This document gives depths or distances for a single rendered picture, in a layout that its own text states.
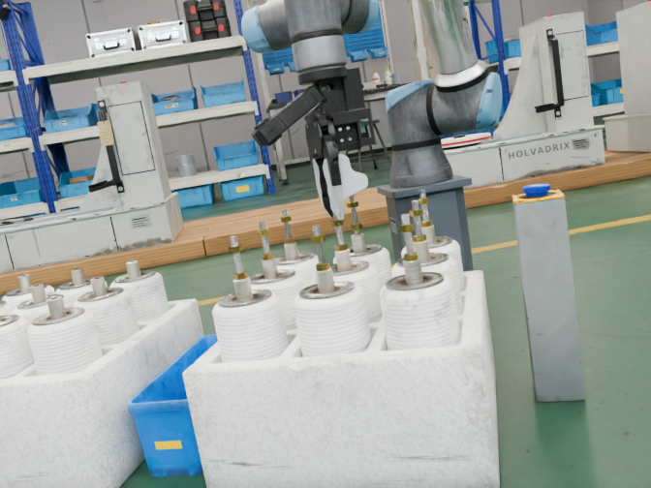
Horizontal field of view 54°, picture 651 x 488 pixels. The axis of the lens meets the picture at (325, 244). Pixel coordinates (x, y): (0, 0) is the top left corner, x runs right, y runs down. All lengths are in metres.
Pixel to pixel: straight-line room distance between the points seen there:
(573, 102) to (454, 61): 1.98
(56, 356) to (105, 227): 1.99
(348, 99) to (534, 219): 0.32
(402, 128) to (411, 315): 0.77
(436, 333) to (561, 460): 0.24
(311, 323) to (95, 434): 0.36
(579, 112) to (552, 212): 2.41
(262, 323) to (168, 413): 0.21
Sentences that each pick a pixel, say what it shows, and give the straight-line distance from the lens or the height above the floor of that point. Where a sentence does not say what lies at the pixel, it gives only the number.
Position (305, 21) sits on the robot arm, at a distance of 0.93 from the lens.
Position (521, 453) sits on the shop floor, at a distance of 0.94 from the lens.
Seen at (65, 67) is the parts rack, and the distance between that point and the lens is 5.73.
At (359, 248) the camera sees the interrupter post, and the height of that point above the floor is 0.26.
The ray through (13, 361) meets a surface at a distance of 1.10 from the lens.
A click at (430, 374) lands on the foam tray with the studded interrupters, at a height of 0.16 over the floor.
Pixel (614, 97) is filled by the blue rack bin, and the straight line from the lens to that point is 6.48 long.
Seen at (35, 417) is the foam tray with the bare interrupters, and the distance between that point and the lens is 1.05.
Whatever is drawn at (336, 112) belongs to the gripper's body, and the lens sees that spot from 0.95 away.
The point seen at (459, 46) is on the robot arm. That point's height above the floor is 0.58.
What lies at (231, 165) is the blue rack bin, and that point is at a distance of 5.58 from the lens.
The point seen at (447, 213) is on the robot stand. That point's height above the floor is 0.23.
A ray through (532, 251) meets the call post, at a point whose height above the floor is 0.24.
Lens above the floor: 0.46
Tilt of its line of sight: 10 degrees down
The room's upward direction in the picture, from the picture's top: 10 degrees counter-clockwise
